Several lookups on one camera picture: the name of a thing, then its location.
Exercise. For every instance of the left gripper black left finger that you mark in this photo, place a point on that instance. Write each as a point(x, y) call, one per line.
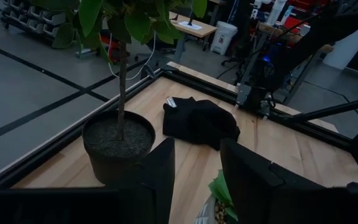
point(154, 186)

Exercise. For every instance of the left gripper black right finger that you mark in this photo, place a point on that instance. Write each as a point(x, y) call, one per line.
point(253, 193)

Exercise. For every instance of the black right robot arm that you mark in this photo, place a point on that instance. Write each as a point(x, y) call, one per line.
point(306, 46)

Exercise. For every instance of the small succulent plant white pot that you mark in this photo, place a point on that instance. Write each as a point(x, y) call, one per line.
point(217, 189)

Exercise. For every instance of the tall leafy plant black pot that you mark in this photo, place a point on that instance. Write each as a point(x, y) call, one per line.
point(104, 140)

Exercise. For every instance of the black cloth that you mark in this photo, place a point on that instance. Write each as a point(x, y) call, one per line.
point(197, 124)

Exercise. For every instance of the red cart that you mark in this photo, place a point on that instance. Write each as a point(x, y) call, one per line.
point(113, 51)

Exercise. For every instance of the white trash bin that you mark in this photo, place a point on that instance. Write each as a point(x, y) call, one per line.
point(224, 37)

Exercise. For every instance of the wooden background table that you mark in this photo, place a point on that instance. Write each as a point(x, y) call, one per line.
point(197, 29)

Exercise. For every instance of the rack of grey storage bins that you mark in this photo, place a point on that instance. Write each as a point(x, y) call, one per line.
point(36, 21)

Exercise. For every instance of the black metal table frame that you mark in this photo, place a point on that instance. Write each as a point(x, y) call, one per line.
point(26, 156)

